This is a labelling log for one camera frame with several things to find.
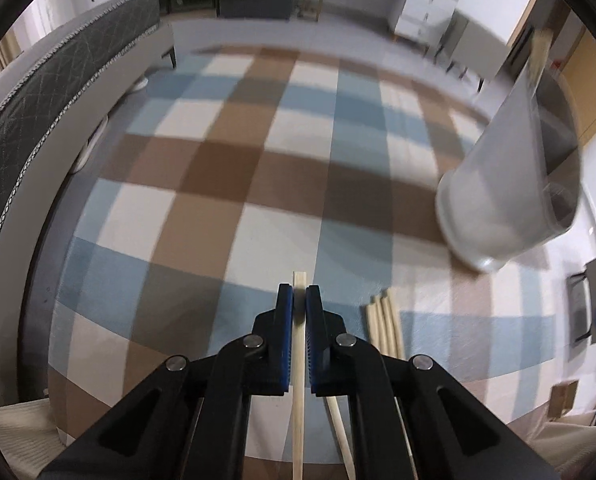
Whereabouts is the wooden door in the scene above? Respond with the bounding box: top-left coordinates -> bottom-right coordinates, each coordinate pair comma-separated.
563,27 -> 596,148

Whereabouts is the grey chair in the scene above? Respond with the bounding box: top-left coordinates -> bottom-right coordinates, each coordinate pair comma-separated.
568,245 -> 596,346

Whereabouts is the single wooden chopstick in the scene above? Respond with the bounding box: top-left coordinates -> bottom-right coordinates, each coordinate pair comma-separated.
292,271 -> 309,480
326,396 -> 356,480
525,30 -> 554,111

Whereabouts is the white vanity desk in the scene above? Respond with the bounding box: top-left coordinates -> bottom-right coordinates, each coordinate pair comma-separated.
323,0 -> 461,53

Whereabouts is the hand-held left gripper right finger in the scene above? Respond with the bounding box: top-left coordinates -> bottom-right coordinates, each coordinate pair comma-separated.
304,284 -> 561,480

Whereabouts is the white utensil holder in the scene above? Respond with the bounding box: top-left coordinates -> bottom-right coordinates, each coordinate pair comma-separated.
435,62 -> 582,274

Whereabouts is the cream ribbed cloth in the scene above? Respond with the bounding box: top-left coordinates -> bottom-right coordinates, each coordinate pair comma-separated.
0,399 -> 69,480

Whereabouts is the checkered tablecloth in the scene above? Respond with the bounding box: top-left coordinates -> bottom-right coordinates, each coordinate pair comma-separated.
48,46 -> 596,466

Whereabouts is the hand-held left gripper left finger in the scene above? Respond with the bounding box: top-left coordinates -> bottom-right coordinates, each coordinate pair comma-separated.
38,283 -> 295,480

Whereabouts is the grey nightstand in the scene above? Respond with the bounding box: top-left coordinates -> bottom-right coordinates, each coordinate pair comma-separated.
435,7 -> 509,93

